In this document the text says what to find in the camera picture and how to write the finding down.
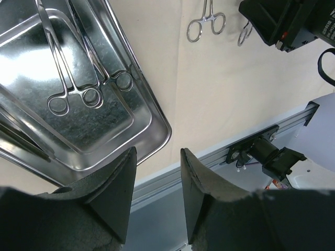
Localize steel instrument tray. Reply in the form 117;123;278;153
1;1;172;185

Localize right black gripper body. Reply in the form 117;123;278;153
239;0;334;52

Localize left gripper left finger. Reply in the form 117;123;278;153
54;146;137;244

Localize beige cloth surgical kit roll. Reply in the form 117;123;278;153
1;1;334;186

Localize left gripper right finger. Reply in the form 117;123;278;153
180;148;250;243

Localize front aluminium rail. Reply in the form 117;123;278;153
129;100;321;251

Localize small steel forceps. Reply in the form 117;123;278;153
67;1;134;93

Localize steel scissors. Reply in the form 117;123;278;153
237;21;253;47

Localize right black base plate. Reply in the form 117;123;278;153
226;124;280;164

